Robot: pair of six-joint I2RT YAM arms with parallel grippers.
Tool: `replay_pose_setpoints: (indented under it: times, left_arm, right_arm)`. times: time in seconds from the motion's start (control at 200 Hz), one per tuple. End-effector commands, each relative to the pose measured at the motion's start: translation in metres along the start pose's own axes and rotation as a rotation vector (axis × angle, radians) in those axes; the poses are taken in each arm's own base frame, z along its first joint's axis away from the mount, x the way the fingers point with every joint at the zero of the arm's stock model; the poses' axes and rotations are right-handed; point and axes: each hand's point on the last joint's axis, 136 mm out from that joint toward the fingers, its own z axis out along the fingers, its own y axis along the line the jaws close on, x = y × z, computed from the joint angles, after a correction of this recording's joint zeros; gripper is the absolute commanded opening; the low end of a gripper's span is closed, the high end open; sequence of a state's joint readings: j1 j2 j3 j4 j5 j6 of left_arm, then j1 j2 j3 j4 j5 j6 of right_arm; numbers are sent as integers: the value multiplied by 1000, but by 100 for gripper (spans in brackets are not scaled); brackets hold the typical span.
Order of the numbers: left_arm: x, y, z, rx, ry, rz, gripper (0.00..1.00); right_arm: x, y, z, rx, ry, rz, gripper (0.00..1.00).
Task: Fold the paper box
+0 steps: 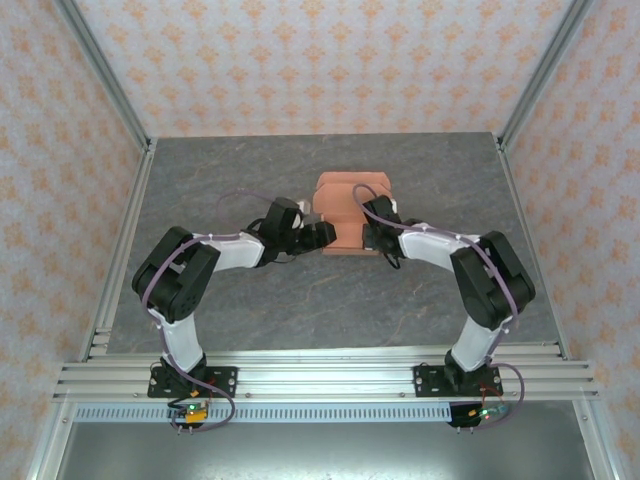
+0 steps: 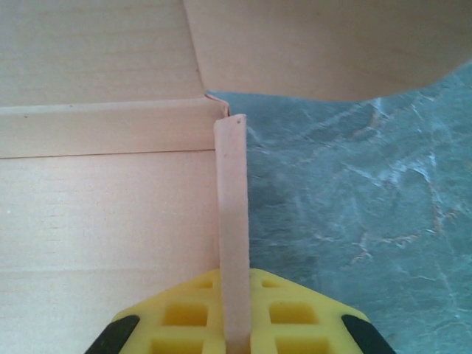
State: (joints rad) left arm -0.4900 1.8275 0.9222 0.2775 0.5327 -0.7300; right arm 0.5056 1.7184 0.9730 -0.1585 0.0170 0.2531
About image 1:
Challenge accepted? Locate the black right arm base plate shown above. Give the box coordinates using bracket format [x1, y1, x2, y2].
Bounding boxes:
[413, 364, 504, 399]

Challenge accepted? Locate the grey metal panel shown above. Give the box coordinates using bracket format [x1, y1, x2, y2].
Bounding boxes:
[53, 422, 599, 480]

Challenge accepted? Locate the aluminium base rail beam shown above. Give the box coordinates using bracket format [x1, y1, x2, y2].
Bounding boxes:
[52, 349, 600, 402]

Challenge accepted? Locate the aluminium lower frame rail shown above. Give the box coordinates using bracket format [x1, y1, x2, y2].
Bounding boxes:
[24, 399, 76, 480]
[572, 399, 624, 480]

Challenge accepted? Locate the grey slotted cable duct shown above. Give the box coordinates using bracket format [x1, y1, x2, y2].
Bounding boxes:
[73, 403, 454, 424]

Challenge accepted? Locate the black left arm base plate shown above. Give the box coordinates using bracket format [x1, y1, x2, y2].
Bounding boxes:
[147, 366, 239, 399]

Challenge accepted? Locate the aluminium side rail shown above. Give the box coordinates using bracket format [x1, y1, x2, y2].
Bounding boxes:
[77, 138, 159, 362]
[494, 133, 571, 361]

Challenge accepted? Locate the aluminium frame post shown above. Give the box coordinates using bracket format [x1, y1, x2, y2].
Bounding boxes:
[499, 0, 596, 147]
[53, 0, 154, 151]

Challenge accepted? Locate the orange paper box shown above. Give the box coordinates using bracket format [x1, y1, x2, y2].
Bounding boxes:
[312, 170, 394, 256]

